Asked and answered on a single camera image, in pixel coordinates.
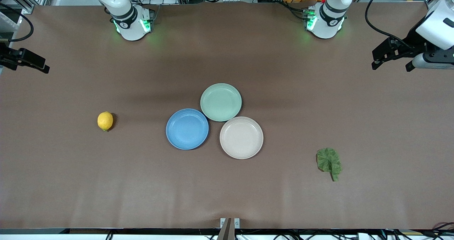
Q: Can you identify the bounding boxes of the yellow lemon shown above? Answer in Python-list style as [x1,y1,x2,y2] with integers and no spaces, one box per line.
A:
[97,111,114,132]

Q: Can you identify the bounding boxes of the green lettuce leaf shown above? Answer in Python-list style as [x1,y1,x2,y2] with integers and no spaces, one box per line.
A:
[316,147,342,182]

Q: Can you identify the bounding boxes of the blue plate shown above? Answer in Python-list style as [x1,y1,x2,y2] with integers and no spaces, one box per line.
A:
[166,108,210,151]

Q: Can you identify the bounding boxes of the beige plate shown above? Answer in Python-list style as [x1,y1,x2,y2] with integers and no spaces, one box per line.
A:
[219,116,264,160]

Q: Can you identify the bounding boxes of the green plate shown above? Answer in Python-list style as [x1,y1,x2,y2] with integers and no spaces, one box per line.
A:
[200,83,243,122]

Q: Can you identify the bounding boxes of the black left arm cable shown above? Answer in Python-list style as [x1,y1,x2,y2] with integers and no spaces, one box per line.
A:
[365,0,414,50]

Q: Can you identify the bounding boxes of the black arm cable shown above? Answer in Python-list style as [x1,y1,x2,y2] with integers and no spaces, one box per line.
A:
[0,2,34,43]
[365,0,414,50]

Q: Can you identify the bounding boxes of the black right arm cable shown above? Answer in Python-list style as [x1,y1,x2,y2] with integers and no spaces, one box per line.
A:
[0,2,34,43]

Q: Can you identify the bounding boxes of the metal table edge bracket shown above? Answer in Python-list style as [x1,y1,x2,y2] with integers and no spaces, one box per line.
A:
[220,217,240,240]

